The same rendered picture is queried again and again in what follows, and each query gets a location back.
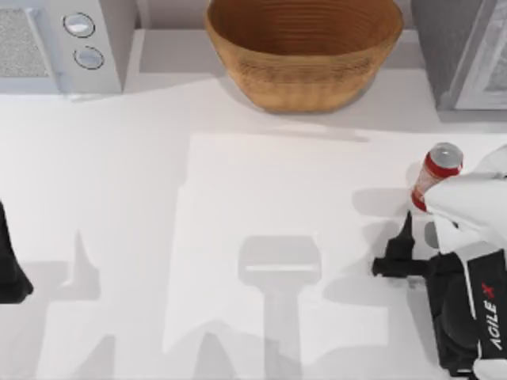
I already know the red and clear bottle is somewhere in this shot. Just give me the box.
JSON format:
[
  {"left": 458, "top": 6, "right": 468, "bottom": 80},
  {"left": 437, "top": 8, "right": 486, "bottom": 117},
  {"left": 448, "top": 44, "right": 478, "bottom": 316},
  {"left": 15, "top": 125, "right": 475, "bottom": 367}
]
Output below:
[{"left": 410, "top": 142, "right": 465, "bottom": 213}]

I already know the brown woven basket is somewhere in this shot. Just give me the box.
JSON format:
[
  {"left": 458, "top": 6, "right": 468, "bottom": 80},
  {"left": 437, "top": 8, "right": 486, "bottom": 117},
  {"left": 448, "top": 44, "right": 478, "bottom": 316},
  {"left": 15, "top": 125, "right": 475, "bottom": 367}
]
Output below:
[{"left": 204, "top": 0, "right": 406, "bottom": 116}]

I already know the speckled grey microwave door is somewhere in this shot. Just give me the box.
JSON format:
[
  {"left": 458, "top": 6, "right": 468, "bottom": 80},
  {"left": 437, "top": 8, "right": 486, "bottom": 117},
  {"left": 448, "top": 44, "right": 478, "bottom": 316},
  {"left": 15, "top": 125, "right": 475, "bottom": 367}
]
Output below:
[{"left": 0, "top": 7, "right": 51, "bottom": 78}]

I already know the small microwave knob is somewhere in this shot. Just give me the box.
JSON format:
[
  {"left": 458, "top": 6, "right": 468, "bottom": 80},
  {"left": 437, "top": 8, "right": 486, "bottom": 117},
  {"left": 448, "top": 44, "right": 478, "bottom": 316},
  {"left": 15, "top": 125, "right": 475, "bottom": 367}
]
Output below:
[{"left": 73, "top": 44, "right": 106, "bottom": 70}]

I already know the pale framed cabinet door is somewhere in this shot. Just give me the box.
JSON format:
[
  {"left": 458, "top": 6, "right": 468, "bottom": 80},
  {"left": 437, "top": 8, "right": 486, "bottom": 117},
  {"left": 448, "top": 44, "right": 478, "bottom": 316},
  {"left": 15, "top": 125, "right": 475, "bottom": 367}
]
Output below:
[{"left": 453, "top": 0, "right": 507, "bottom": 112}]

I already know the pale microwave oven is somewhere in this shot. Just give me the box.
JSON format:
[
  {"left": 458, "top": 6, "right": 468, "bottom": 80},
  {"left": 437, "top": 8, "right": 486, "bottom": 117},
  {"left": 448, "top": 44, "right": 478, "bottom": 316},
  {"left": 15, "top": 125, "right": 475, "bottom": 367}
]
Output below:
[{"left": 0, "top": 0, "right": 139, "bottom": 97}]

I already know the large microwave knob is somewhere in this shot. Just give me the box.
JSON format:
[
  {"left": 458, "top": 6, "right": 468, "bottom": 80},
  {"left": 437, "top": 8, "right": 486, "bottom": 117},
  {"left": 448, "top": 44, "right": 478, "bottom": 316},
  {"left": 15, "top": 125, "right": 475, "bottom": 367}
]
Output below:
[{"left": 62, "top": 11, "right": 97, "bottom": 40}]

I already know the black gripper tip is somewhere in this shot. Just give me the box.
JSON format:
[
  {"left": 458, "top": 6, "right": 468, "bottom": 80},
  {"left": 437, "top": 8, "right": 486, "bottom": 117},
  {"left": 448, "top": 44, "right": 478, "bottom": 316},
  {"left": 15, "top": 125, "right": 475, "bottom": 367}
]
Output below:
[{"left": 0, "top": 200, "right": 35, "bottom": 306}]

